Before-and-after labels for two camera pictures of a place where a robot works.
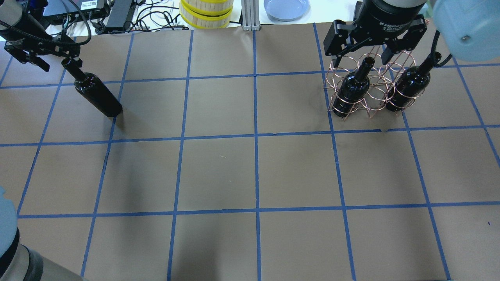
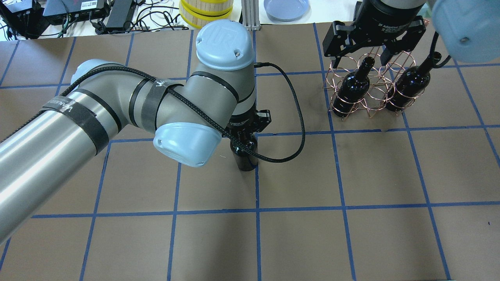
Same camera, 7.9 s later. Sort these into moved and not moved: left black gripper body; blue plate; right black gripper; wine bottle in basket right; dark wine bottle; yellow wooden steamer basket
Moved: dark wine bottle; left black gripper body
Not moved: wine bottle in basket right; yellow wooden steamer basket; right black gripper; blue plate
